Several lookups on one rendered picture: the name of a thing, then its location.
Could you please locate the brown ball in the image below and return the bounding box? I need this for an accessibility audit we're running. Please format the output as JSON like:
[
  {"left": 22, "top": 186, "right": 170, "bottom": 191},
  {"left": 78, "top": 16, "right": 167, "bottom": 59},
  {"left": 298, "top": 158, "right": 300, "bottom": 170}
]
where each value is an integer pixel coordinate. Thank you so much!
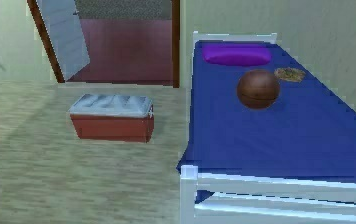
[{"left": 236, "top": 68, "right": 281, "bottom": 110}]

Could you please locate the red box with grey lid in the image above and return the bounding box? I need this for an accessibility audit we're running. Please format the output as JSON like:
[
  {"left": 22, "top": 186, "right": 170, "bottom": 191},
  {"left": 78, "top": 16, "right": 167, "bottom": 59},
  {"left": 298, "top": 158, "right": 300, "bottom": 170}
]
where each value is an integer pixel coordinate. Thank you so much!
[{"left": 68, "top": 93, "right": 155, "bottom": 144}]

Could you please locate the purple pillow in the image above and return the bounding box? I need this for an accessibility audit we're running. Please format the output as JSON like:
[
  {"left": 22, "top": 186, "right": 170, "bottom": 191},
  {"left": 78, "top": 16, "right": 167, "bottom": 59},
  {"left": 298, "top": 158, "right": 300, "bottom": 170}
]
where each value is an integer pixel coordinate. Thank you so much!
[{"left": 201, "top": 43, "right": 273, "bottom": 67}]

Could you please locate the white bed with blue cover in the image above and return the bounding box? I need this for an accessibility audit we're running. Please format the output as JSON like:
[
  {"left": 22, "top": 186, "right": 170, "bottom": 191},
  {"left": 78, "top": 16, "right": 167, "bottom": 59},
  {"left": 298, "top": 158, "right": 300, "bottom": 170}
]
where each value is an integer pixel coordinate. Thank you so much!
[{"left": 176, "top": 30, "right": 356, "bottom": 224}]

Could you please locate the small olive brown flat thing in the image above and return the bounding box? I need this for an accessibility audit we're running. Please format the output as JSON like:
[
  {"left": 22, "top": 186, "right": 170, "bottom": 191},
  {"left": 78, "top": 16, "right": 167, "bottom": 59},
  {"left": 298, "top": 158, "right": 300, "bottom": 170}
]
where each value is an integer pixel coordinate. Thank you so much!
[{"left": 273, "top": 67, "right": 307, "bottom": 83}]

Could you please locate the pale blue room door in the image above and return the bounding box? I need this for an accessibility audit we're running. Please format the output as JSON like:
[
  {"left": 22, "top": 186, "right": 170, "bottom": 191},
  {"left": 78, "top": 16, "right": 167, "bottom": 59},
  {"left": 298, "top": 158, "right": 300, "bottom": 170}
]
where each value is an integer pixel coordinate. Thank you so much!
[{"left": 35, "top": 0, "right": 91, "bottom": 82}]

